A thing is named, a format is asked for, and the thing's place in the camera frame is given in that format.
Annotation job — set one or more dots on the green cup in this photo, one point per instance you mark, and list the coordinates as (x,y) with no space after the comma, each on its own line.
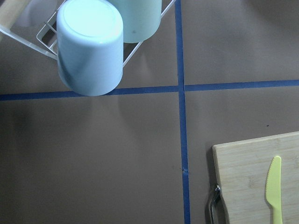
(141,18)

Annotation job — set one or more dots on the blue cup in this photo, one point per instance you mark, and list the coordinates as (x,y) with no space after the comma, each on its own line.
(90,46)

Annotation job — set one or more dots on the bamboo cutting board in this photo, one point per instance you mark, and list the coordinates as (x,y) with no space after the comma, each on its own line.
(241,169)

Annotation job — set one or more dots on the clear cup rack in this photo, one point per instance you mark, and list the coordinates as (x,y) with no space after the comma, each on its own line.
(32,13)

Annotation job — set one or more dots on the yellow plastic knife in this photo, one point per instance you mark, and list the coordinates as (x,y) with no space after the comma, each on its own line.
(273,189)

